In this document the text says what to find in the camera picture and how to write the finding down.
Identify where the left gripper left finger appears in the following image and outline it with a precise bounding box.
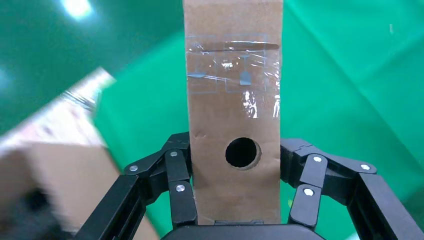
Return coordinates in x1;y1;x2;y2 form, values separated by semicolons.
74;131;199;240

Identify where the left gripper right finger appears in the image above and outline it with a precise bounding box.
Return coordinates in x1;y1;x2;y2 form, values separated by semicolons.
279;138;424;240

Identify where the small cardboard box with hole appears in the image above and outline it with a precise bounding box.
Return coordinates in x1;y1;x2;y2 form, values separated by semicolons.
182;0;284;226

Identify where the large open cardboard carton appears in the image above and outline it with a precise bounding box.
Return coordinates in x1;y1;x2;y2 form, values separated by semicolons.
0;142;161;240

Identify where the green table cloth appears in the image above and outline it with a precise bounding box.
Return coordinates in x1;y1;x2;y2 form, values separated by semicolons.
93;0;424;240

